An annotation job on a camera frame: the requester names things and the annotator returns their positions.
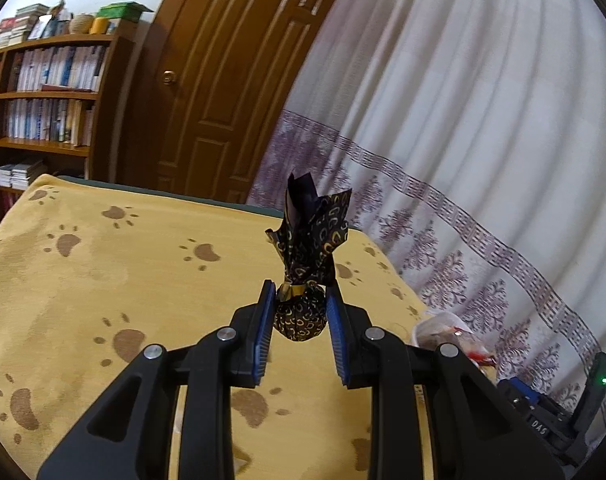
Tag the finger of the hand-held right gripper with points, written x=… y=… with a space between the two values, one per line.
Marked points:
x=520 y=389

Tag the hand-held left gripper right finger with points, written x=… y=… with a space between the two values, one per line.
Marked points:
x=337 y=340

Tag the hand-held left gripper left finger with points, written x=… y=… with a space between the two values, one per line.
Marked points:
x=263 y=330

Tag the black gold-print candy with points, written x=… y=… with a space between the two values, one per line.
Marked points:
x=300 y=317

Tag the clear bag of cookies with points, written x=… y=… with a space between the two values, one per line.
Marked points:
x=448 y=332

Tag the yellow paw print blanket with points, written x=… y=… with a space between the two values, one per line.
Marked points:
x=108 y=270

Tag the brown wooden door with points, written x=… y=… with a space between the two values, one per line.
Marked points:
x=223 y=85

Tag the white purple patterned curtain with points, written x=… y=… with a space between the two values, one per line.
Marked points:
x=458 y=110

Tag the wooden bookshelf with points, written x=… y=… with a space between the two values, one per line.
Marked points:
x=110 y=110

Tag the brass door knob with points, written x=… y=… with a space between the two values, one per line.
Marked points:
x=170 y=77

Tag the low stack of magazines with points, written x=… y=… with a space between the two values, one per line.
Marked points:
x=19 y=174

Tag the row of pale books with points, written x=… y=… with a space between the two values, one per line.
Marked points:
x=48 y=121

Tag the row of white blue books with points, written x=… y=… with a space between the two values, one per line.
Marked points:
x=58 y=67

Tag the yellow canister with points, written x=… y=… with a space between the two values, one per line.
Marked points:
x=100 y=25

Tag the green box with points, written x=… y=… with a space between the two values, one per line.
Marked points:
x=120 y=11

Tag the woven basket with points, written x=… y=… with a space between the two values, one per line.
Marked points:
x=81 y=24

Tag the dark spired ornament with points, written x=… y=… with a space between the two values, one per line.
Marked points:
x=61 y=10

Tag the pile of books on bookshelf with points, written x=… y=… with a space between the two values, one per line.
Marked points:
x=18 y=25

